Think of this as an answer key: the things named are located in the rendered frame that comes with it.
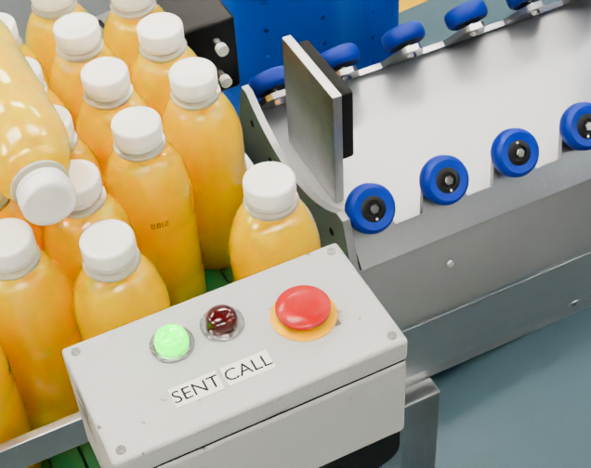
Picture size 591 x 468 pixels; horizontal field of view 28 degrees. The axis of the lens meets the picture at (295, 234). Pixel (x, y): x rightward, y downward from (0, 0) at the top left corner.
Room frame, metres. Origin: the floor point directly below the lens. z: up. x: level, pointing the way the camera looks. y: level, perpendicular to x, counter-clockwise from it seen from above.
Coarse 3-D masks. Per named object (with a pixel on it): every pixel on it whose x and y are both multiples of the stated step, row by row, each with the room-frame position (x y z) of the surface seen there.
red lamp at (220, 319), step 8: (208, 312) 0.49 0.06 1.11; (216, 312) 0.49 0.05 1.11; (224, 312) 0.49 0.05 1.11; (232, 312) 0.49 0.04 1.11; (208, 320) 0.48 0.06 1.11; (216, 320) 0.48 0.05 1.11; (224, 320) 0.48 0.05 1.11; (232, 320) 0.48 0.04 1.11; (208, 328) 0.48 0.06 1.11; (216, 328) 0.48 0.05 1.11; (224, 328) 0.48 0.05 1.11; (232, 328) 0.48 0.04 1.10
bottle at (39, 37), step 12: (36, 12) 0.88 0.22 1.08; (48, 12) 0.88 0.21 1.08; (60, 12) 0.88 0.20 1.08; (72, 12) 0.89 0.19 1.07; (36, 24) 0.88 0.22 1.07; (48, 24) 0.87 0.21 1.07; (36, 36) 0.87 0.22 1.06; (48, 36) 0.87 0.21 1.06; (36, 48) 0.87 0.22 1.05; (48, 48) 0.86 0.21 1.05; (48, 60) 0.86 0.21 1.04; (48, 72) 0.86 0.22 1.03
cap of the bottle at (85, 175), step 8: (72, 160) 0.65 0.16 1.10; (80, 160) 0.65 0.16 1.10; (72, 168) 0.65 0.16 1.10; (80, 168) 0.64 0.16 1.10; (88, 168) 0.64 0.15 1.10; (96, 168) 0.64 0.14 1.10; (72, 176) 0.64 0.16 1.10; (80, 176) 0.64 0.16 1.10; (88, 176) 0.63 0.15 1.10; (96, 176) 0.63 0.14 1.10; (72, 184) 0.63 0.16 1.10; (80, 184) 0.63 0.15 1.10; (88, 184) 0.63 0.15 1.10; (96, 184) 0.63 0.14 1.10; (80, 192) 0.62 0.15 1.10; (88, 192) 0.62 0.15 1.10; (96, 192) 0.63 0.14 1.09; (80, 200) 0.62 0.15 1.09; (88, 200) 0.62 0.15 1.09; (96, 200) 0.63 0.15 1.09; (80, 208) 0.62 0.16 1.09
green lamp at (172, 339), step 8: (160, 328) 0.48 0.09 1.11; (168, 328) 0.48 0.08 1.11; (176, 328) 0.48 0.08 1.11; (160, 336) 0.47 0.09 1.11; (168, 336) 0.47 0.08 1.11; (176, 336) 0.47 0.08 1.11; (184, 336) 0.47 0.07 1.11; (160, 344) 0.47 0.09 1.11; (168, 344) 0.46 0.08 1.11; (176, 344) 0.47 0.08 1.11; (184, 344) 0.47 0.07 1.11; (160, 352) 0.46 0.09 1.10; (168, 352) 0.46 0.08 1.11; (176, 352) 0.46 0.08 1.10
